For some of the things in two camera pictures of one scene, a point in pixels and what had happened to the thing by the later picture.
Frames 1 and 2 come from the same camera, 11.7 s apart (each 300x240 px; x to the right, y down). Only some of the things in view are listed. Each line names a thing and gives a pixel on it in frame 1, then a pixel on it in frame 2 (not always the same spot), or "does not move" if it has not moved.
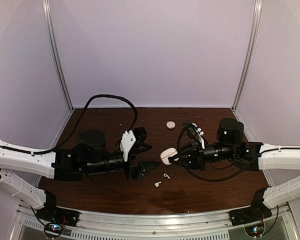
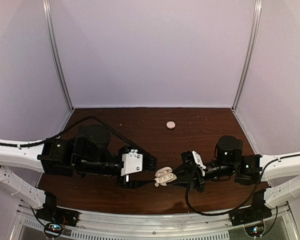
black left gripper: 137,172 to 133,184
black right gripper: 196,159 to 196,181
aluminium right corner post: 258,8 does not move
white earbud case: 167,153 to 165,175
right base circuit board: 255,230 does not move
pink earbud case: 170,124 does not move
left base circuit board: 53,229 does not move
